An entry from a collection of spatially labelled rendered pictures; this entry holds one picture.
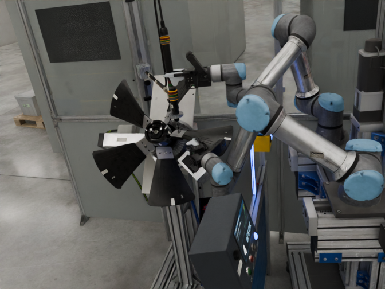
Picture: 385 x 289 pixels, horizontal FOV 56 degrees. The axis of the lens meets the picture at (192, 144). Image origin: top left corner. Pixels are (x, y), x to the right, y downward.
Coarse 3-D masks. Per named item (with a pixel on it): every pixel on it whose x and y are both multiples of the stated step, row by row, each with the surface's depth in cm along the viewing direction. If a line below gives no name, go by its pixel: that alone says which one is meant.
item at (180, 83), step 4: (184, 80) 178; (180, 84) 180; (184, 84) 176; (176, 88) 182; (180, 88) 178; (184, 88) 175; (180, 92) 176; (184, 92) 174; (180, 96) 175; (180, 100) 173; (168, 104) 185; (168, 108) 182
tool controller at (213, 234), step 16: (208, 208) 110; (224, 208) 107; (240, 208) 107; (208, 224) 103; (224, 224) 100; (240, 224) 103; (208, 240) 96; (224, 240) 93; (240, 240) 100; (256, 240) 114; (192, 256) 94; (208, 256) 92; (224, 256) 91; (240, 256) 94; (256, 256) 111; (208, 272) 95; (224, 272) 93; (240, 272) 95; (208, 288) 98; (224, 288) 96; (240, 288) 94
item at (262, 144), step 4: (260, 136) 188; (264, 136) 188; (268, 136) 187; (256, 140) 189; (260, 140) 189; (264, 140) 188; (268, 140) 188; (256, 144) 190; (260, 144) 190; (264, 144) 189; (268, 144) 189; (256, 148) 191; (260, 148) 191; (264, 148) 190; (268, 148) 189
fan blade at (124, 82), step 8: (120, 88) 186; (128, 88) 182; (120, 96) 186; (128, 96) 183; (112, 104) 191; (120, 104) 188; (128, 104) 184; (136, 104) 180; (112, 112) 193; (120, 112) 190; (128, 112) 186; (136, 112) 182; (128, 120) 189; (136, 120) 185
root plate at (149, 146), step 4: (140, 140) 177; (144, 140) 177; (136, 144) 177; (140, 144) 178; (144, 144) 178; (148, 144) 179; (152, 144) 179; (140, 148) 179; (144, 148) 179; (148, 148) 180; (152, 148) 180; (144, 152) 180; (148, 152) 181
